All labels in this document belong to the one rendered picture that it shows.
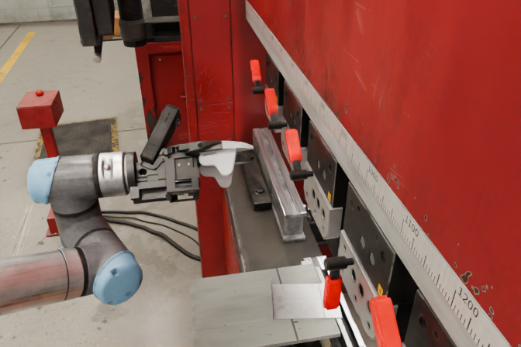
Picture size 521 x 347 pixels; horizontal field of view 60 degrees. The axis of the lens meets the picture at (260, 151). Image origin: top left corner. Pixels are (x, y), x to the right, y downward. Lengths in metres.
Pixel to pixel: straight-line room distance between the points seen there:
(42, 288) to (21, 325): 1.72
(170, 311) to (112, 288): 1.54
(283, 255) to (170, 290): 1.22
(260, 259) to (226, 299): 0.28
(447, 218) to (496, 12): 0.18
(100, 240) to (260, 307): 0.34
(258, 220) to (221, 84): 0.51
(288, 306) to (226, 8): 0.94
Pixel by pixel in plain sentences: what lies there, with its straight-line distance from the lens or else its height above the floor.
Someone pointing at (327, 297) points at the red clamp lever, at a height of 1.18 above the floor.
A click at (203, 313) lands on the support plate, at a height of 1.00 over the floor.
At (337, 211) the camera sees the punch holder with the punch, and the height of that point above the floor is 1.25.
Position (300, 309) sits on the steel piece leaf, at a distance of 0.91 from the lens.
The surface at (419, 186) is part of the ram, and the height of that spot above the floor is 1.44.
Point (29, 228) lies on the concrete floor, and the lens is 2.97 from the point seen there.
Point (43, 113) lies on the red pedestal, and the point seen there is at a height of 0.76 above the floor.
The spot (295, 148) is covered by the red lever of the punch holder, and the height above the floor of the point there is 1.29.
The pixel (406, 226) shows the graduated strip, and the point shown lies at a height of 1.39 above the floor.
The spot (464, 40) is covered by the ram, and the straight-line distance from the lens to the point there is 0.39.
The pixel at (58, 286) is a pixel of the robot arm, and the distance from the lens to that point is 0.71.
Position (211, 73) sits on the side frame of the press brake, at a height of 1.16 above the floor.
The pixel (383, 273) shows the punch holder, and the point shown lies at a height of 1.29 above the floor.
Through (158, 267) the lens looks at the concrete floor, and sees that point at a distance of 2.47.
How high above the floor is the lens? 1.69
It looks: 30 degrees down
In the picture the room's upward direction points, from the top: straight up
